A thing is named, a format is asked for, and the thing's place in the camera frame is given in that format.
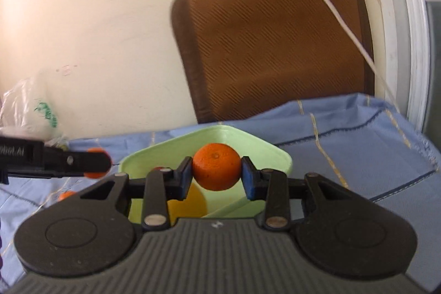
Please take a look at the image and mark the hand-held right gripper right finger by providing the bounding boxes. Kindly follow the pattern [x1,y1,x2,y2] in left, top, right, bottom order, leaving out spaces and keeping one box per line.
[240,156,350,230]

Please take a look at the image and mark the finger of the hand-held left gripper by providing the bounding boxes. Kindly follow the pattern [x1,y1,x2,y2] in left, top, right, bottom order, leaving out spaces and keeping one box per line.
[43,146,113,178]

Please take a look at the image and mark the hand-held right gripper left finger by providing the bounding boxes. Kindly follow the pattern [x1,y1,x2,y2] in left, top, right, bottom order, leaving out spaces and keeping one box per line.
[80,156,193,231]

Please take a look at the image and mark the light green plastic basket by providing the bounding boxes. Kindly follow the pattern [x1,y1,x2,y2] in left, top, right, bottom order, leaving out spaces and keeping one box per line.
[119,125,293,224]

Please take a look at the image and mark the large yellow citrus fruit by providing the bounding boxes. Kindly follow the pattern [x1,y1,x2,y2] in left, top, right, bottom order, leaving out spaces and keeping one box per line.
[168,183,209,221]

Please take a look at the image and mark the clear plastic bag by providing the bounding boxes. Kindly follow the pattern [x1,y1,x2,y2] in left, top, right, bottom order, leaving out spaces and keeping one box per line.
[0,71,70,147]

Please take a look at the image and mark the blue checked tablecloth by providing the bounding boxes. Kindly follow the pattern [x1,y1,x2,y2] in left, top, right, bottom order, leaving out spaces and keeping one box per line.
[0,92,441,285]

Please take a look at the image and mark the brown chair back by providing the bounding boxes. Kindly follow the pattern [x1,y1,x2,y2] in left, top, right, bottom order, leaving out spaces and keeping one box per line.
[170,0,376,124]

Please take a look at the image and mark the white cable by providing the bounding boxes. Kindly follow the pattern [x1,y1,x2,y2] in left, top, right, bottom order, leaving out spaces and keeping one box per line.
[263,0,403,115]

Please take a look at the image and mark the white window frame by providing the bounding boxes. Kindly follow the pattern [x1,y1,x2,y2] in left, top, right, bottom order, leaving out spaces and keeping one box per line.
[361,0,441,133]

